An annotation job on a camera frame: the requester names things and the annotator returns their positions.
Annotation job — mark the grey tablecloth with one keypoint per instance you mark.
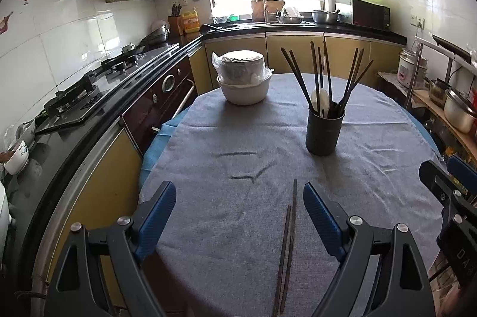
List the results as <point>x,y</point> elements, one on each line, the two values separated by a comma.
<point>231,138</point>

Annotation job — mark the white ceramic bowl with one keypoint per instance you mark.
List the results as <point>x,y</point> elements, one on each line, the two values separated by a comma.
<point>244,93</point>

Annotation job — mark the wooden shelf board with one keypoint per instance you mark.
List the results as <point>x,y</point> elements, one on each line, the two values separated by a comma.
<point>439,119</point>

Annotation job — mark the steel basin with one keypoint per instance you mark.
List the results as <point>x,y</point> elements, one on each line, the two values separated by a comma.
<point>290,19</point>

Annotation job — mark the knife block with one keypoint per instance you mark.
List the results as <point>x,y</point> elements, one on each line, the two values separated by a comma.
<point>174,24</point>

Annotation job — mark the steel pot with lid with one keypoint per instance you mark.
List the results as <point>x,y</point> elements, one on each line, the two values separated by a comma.
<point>460,112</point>

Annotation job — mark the metal storage rack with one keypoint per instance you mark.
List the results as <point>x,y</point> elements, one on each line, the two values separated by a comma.
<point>447,52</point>

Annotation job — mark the bagged stack of bowls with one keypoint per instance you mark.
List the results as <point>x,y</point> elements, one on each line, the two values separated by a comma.
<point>240,65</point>

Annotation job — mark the small steel pot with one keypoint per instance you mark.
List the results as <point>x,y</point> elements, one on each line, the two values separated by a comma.
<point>438,93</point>

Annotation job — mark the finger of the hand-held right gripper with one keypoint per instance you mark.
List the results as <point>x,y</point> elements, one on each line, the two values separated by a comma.
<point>462,170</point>
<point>441,186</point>

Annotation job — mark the yellow bottle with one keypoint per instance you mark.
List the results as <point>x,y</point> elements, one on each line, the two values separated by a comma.
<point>190,22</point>

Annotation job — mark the steel bowl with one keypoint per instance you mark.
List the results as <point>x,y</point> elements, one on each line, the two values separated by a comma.
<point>324,16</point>

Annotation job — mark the dark wooden chopstick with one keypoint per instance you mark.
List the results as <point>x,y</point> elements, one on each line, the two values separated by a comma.
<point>293,205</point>
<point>282,257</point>

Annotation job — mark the newspaper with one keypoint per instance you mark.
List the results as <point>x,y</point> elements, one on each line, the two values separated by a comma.
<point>391,82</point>

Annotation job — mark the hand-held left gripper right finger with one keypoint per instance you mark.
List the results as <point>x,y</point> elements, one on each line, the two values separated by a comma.
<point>322,220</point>

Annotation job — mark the wooden box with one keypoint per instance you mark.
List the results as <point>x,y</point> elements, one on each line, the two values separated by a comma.
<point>275,6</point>

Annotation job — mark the metal faucet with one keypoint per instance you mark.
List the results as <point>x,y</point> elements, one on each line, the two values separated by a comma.
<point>264,9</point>

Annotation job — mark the black utensil holder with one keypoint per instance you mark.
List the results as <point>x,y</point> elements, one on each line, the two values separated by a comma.
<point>324,134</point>

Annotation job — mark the dark red oven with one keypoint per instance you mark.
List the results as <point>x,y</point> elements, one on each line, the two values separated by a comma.
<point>156,104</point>

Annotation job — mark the black gas stove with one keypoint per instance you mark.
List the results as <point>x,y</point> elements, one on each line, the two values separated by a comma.
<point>104,82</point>

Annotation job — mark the bundle of dark chopsticks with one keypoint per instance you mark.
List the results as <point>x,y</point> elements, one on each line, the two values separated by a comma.
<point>342,101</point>

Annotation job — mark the wall socket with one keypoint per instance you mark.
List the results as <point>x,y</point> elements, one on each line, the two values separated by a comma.
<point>418,21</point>

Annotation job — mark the black kitchen countertop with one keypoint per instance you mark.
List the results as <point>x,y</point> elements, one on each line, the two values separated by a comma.
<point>48,157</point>

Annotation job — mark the white printed bowl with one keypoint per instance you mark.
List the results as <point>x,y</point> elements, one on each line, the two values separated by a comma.
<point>16,158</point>

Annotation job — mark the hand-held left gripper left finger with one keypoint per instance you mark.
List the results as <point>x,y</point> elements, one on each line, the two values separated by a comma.
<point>156,220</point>

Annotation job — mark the steel wok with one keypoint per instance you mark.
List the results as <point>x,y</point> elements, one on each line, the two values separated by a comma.
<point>158,34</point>

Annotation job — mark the blue table cover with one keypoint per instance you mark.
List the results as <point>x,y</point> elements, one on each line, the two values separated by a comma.
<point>160,145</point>

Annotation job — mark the white rice cooker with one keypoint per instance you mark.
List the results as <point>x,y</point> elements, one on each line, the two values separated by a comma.
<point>410,69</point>

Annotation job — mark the black microwave oven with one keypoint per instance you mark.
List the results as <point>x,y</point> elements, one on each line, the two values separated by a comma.
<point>367,13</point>

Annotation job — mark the person's right hand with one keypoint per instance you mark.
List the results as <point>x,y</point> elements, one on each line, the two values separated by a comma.
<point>451,302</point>

